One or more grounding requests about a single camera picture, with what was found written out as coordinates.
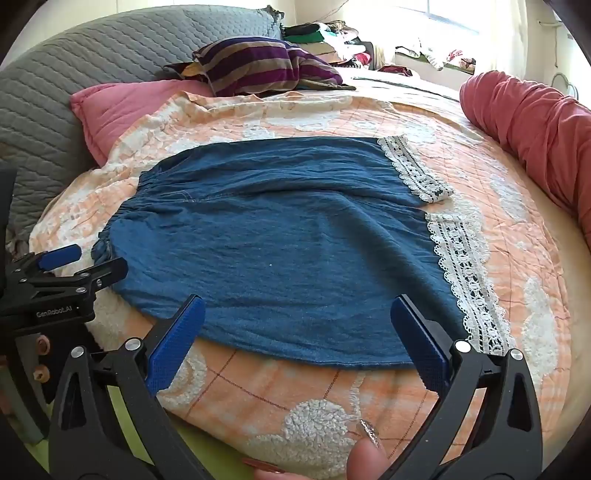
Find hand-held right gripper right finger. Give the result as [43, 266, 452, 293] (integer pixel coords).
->
[390, 294, 543, 480]

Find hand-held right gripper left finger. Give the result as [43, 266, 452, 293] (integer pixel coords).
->
[48, 294, 206, 480]

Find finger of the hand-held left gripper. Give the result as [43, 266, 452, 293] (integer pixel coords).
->
[7, 244, 83, 283]
[18, 257, 129, 301]

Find blue pants with lace trim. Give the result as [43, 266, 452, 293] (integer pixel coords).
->
[91, 135, 517, 370]

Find person's left hand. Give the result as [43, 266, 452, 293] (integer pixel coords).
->
[34, 336, 52, 384]

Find person's right hand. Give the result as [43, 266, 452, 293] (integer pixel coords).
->
[242, 418, 398, 480]

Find lime green cloth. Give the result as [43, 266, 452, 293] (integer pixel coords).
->
[25, 383, 259, 480]

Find orange floral blanket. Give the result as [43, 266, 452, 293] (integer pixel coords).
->
[28, 88, 573, 480]

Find pink pillow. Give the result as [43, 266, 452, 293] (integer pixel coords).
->
[70, 79, 215, 168]

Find grey quilted headboard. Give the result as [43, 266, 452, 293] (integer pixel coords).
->
[0, 18, 218, 252]

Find red rolled duvet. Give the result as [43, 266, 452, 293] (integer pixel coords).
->
[459, 70, 591, 252]

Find striped dark blanket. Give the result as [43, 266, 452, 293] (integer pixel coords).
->
[164, 37, 345, 97]

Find grey quilted pillow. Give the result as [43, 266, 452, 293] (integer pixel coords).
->
[178, 6, 284, 52]

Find clothes on windowsill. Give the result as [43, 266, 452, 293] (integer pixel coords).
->
[394, 44, 477, 75]

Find pile of clothes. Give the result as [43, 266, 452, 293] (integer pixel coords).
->
[281, 21, 376, 70]

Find white curtain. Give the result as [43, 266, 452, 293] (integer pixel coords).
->
[478, 0, 557, 81]

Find window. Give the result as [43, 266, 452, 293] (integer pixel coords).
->
[342, 0, 483, 35]

